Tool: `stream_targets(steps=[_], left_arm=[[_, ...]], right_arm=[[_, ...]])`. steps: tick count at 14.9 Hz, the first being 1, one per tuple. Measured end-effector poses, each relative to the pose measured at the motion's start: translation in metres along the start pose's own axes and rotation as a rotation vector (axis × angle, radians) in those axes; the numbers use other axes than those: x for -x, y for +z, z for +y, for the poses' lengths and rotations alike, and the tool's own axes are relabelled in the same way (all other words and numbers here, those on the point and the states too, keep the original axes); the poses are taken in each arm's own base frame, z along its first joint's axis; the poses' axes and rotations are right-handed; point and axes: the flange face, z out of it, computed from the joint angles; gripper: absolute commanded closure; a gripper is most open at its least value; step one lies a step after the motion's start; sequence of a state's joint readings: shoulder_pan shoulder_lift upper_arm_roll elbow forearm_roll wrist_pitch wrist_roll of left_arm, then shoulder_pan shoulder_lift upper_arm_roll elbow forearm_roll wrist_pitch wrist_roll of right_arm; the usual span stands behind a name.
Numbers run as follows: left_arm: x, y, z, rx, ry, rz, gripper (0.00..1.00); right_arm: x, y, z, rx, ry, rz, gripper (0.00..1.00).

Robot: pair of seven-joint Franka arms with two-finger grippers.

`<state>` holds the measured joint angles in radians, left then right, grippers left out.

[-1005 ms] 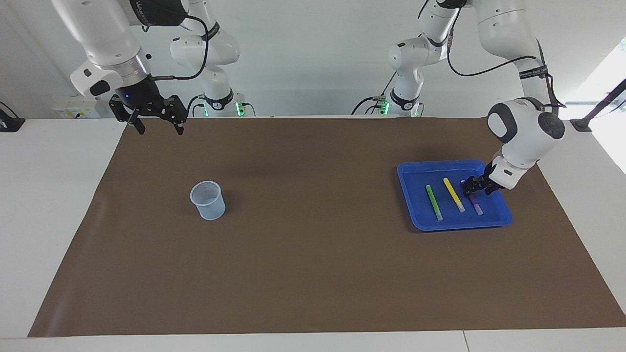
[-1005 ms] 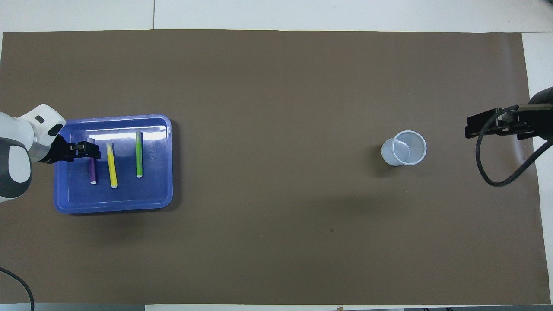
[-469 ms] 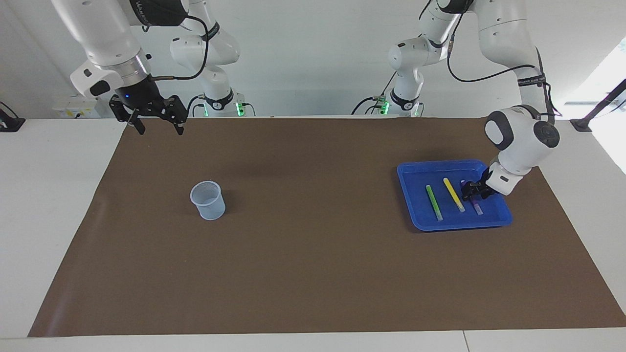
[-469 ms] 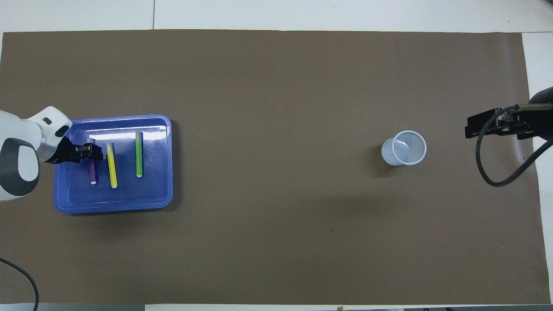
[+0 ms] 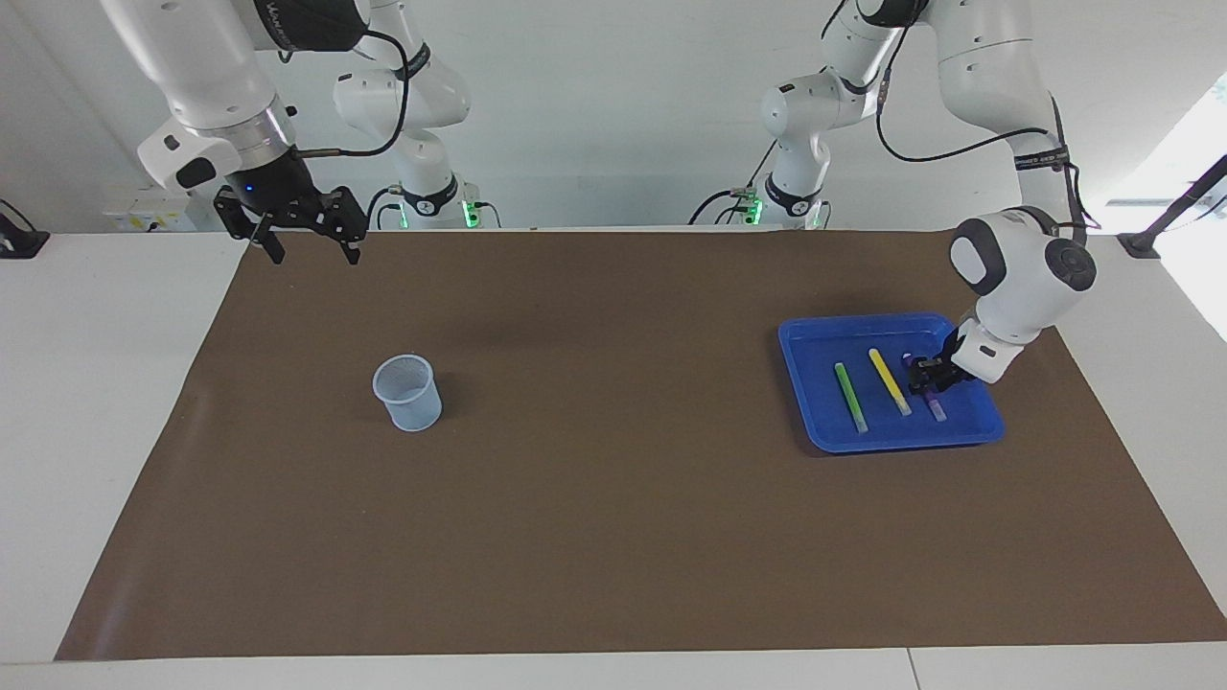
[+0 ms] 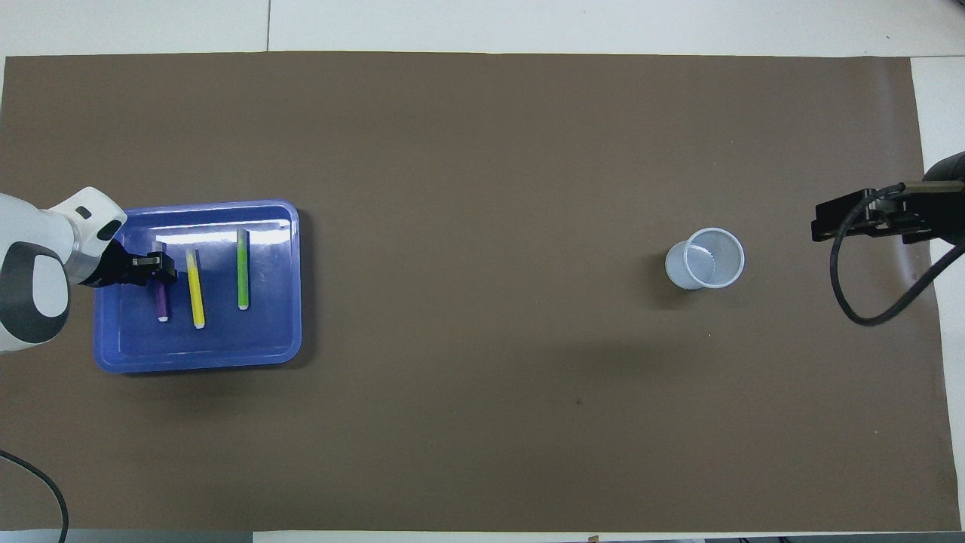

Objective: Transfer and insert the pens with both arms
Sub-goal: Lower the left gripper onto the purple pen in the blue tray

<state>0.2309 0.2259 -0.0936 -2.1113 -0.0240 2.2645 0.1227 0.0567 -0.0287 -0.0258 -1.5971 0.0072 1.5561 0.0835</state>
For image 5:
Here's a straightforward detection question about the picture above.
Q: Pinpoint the black mounting stand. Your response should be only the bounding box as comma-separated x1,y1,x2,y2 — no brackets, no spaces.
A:
1117,153,1227,260

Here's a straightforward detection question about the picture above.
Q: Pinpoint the white wall socket box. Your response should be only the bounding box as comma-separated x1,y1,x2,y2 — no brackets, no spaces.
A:
103,185,207,233

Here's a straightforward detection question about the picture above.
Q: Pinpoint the black arm base cable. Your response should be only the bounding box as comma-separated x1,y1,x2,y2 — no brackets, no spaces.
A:
688,144,779,227
364,187,404,231

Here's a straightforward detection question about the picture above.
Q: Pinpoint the black table clamp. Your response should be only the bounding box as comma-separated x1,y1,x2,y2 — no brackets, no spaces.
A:
0,198,51,260

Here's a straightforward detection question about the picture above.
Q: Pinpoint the brown table mat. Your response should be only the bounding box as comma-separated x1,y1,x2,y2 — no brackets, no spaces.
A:
55,228,1227,662

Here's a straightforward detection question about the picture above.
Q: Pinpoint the purple marker pen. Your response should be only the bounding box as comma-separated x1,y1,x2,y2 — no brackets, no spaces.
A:
902,353,949,424

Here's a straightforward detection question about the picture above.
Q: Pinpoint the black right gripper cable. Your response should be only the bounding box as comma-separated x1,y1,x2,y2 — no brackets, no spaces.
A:
278,27,413,159

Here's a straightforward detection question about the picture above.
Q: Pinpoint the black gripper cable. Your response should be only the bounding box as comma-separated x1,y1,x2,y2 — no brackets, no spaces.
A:
874,0,1101,236
278,27,413,159

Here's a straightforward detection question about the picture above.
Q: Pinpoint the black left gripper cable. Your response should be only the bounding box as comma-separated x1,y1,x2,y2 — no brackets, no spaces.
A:
874,0,1101,236

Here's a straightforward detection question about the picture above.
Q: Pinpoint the light blue mesh pen cup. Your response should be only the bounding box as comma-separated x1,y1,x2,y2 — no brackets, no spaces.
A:
372,354,444,433

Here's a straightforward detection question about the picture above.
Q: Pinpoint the yellow marker pen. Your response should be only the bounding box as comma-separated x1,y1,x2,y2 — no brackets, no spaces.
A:
868,348,914,417

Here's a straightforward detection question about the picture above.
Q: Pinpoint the green marker pen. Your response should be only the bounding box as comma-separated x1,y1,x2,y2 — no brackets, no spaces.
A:
834,361,869,434

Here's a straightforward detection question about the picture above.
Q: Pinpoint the blue plastic tray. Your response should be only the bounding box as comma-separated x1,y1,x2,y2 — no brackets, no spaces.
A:
777,312,1007,454

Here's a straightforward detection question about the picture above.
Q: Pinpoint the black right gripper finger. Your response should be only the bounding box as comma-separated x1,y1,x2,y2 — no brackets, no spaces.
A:
213,186,286,265
309,187,371,266

